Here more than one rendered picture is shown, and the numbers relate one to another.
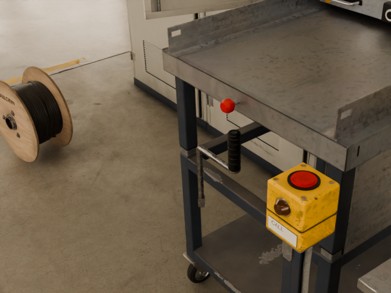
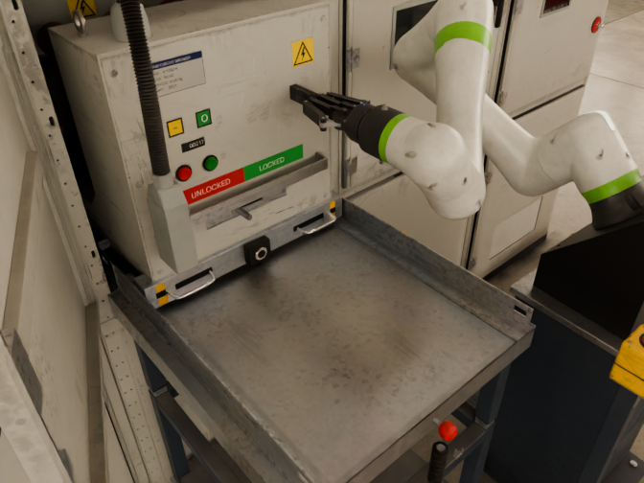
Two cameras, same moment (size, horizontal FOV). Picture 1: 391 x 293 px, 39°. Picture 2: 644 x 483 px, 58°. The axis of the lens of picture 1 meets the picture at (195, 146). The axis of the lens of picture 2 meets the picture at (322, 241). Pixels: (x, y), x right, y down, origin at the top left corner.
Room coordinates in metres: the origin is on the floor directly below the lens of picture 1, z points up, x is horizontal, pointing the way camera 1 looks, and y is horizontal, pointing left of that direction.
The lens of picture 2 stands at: (1.35, 0.52, 1.69)
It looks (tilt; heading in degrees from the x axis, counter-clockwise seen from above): 36 degrees down; 265
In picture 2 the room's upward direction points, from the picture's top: 1 degrees counter-clockwise
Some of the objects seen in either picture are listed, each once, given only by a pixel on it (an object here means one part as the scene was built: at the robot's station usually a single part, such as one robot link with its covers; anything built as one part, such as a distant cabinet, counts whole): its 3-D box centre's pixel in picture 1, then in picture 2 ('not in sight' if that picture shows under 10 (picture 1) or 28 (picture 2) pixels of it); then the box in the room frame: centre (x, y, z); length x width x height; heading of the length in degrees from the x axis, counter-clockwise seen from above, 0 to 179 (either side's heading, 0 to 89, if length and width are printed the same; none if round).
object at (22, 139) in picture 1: (29, 114); not in sight; (2.24, 0.75, 0.20); 0.40 x 0.22 x 0.40; 44
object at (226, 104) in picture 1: (230, 104); (444, 427); (1.08, -0.08, 0.82); 0.04 x 0.03 x 0.03; 125
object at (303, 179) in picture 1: (303, 181); not in sight; (0.67, -0.16, 0.90); 0.04 x 0.04 x 0.02
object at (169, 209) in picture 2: not in sight; (171, 223); (1.54, -0.38, 1.09); 0.08 x 0.05 x 0.17; 125
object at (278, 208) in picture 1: (280, 208); not in sight; (0.65, -0.12, 0.87); 0.03 x 0.01 x 0.03; 35
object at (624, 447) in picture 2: not in sight; (579, 383); (0.52, -0.50, 0.36); 0.41 x 0.30 x 0.73; 33
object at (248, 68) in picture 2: not in sight; (241, 148); (1.41, -0.56, 1.15); 0.48 x 0.01 x 0.48; 35
